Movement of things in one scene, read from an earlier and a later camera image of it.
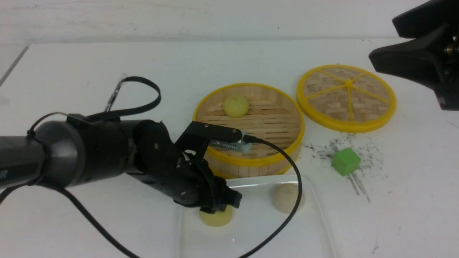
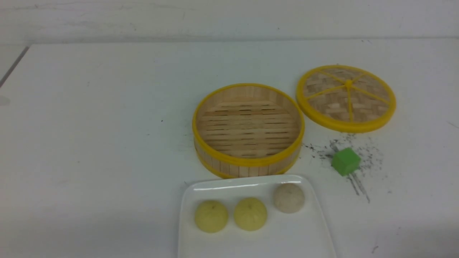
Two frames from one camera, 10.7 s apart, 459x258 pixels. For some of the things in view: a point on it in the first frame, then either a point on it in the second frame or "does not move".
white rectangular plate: (308, 235) does not move
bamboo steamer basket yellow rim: (260, 110) does not move
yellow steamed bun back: (236, 106) → (250, 214)
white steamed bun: (285, 197) does not move
